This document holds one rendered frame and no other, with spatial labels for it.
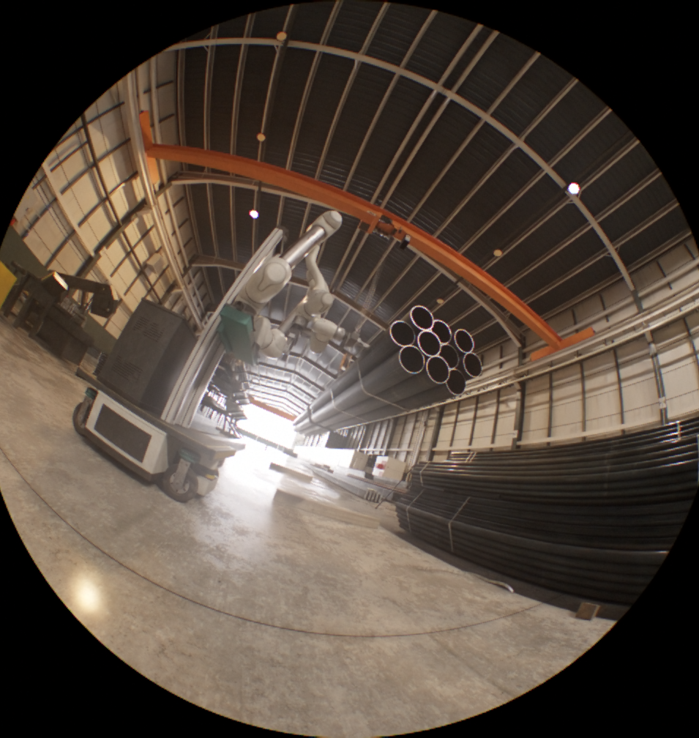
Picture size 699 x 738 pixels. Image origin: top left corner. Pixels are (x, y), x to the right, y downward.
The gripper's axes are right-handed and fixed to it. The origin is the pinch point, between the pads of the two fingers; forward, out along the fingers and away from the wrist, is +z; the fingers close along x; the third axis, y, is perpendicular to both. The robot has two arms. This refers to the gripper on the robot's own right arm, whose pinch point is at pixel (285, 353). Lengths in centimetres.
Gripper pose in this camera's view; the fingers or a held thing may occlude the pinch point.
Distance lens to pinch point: 142.9
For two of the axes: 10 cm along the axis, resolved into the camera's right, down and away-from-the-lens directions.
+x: 2.8, -2.9, -9.2
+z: -3.1, 8.8, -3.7
